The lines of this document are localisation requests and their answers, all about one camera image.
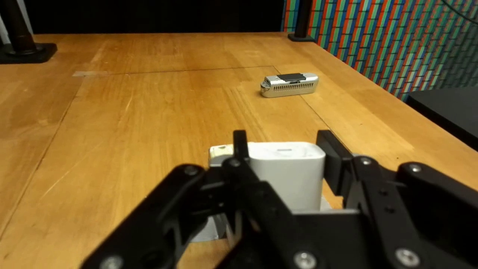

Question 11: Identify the black curtain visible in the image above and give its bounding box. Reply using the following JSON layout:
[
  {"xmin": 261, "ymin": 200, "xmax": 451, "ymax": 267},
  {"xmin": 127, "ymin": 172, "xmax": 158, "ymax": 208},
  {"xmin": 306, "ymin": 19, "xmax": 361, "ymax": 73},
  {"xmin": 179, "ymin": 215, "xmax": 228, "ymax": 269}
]
[{"xmin": 23, "ymin": 0, "xmax": 286, "ymax": 34}]

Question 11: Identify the black stand base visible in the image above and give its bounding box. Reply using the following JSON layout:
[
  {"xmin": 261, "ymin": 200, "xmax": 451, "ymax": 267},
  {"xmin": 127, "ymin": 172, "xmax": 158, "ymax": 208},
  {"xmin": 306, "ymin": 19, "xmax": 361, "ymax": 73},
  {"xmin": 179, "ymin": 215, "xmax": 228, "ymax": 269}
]
[{"xmin": 0, "ymin": 0, "xmax": 58, "ymax": 66}]

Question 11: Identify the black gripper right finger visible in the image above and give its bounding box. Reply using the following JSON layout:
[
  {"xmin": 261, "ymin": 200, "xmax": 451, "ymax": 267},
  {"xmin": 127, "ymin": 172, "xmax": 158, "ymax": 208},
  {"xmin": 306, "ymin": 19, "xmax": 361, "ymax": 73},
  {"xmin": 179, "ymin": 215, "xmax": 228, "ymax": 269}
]
[{"xmin": 315, "ymin": 128, "xmax": 478, "ymax": 269}]

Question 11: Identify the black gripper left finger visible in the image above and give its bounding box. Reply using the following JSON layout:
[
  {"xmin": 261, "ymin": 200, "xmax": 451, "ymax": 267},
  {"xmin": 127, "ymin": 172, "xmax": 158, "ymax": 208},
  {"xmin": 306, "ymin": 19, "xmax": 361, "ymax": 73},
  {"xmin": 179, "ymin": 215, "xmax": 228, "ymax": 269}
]
[{"xmin": 79, "ymin": 128, "xmax": 295, "ymax": 269}]

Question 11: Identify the small silver metal device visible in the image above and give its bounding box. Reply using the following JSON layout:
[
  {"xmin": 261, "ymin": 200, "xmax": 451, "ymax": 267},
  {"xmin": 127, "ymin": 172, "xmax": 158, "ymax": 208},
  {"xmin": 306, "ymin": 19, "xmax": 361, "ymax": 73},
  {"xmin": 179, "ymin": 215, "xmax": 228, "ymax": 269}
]
[{"xmin": 258, "ymin": 70, "xmax": 321, "ymax": 100}]

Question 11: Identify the white charger head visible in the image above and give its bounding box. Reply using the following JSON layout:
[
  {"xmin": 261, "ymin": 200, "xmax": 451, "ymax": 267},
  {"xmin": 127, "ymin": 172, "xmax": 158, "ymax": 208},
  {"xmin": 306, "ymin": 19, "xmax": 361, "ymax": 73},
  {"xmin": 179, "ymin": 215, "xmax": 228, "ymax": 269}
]
[{"xmin": 191, "ymin": 140, "xmax": 333, "ymax": 243}]

